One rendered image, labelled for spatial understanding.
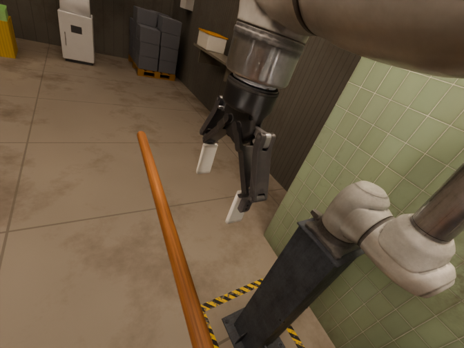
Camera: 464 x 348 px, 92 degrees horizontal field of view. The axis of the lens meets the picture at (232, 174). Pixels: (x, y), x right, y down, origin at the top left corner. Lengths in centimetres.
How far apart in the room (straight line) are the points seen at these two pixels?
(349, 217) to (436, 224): 24
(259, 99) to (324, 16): 13
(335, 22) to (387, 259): 75
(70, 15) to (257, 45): 572
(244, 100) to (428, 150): 122
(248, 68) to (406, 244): 67
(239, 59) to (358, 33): 14
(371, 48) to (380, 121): 134
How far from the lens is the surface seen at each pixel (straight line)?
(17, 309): 187
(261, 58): 29
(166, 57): 607
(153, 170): 66
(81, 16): 594
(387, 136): 151
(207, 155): 44
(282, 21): 28
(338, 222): 93
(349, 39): 21
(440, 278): 86
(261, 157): 30
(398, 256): 84
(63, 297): 183
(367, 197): 88
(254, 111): 31
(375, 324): 179
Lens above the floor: 159
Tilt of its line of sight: 33 degrees down
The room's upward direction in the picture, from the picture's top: 20 degrees clockwise
